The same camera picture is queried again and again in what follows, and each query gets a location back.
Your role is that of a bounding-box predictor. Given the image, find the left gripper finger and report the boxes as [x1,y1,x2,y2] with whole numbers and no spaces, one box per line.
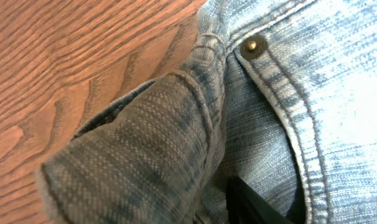
[226,177,292,224]

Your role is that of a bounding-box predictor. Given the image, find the light blue denim jeans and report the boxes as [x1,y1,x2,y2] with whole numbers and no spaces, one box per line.
[36,0,377,223]

